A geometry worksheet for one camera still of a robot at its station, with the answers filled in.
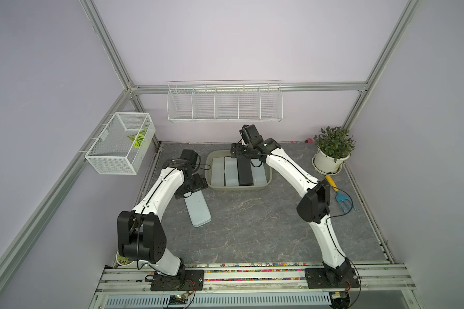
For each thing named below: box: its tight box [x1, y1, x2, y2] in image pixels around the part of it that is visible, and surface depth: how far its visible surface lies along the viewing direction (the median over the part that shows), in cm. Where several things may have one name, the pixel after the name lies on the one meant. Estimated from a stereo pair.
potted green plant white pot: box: [311, 126, 356, 175], surface depth 98 cm
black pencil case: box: [236, 156, 254, 187], surface depth 102 cm
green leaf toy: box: [127, 129, 147, 149], surface depth 83 cm
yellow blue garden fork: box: [325, 174, 357, 214], surface depth 96 cm
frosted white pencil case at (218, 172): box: [210, 157, 225, 187], surface depth 104 cm
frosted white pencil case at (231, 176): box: [224, 156, 240, 187], surface depth 104 cm
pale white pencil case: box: [183, 189, 212, 228], surface depth 92 cm
